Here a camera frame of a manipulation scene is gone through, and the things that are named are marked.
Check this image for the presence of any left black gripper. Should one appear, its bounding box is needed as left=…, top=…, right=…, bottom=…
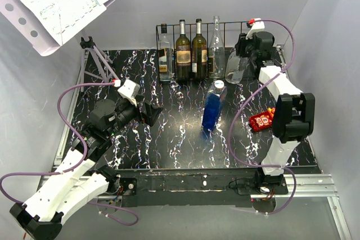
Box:
left=107, top=94, right=163, bottom=137

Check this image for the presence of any clear round bottle cork stopper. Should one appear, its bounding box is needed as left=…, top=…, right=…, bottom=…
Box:
left=225, top=51, right=248, bottom=84

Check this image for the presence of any tall clear bottle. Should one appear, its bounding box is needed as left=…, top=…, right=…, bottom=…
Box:
left=208, top=16, right=225, bottom=79

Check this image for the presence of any blue square glass bottle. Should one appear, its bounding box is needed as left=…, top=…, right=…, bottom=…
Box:
left=202, top=80, right=227, bottom=130

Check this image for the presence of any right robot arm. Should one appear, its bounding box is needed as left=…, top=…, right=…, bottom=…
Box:
left=234, top=31, right=315, bottom=194

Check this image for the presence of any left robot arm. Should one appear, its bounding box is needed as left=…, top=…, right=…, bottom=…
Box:
left=10, top=98, right=163, bottom=239

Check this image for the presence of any dark green wine bottle right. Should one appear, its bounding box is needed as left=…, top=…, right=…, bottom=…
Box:
left=191, top=19, right=208, bottom=80

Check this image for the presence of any dark green wine bottle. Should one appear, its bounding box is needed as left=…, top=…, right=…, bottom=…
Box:
left=175, top=20, right=191, bottom=81
left=191, top=19, right=208, bottom=80

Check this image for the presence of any clear square bottle orange label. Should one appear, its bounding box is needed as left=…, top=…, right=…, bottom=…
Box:
left=157, top=24, right=172, bottom=81

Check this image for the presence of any dark green wine bottle left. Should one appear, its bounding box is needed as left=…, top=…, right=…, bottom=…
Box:
left=175, top=20, right=191, bottom=81

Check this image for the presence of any lilac music stand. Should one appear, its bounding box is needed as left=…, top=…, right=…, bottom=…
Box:
left=1, top=0, right=118, bottom=83

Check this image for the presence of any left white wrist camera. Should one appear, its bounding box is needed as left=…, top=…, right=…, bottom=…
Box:
left=112, top=79, right=140, bottom=107

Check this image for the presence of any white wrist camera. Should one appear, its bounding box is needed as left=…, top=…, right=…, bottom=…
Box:
left=246, top=18, right=265, bottom=40
left=112, top=79, right=140, bottom=107

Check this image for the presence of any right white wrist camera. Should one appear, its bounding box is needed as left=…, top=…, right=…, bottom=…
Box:
left=246, top=18, right=265, bottom=40

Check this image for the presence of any black wire wine rack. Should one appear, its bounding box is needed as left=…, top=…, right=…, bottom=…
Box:
left=156, top=20, right=260, bottom=81

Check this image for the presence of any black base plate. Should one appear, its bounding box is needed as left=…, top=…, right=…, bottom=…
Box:
left=116, top=168, right=278, bottom=209

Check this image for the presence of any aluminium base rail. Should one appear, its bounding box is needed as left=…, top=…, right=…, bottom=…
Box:
left=38, top=44, right=352, bottom=240

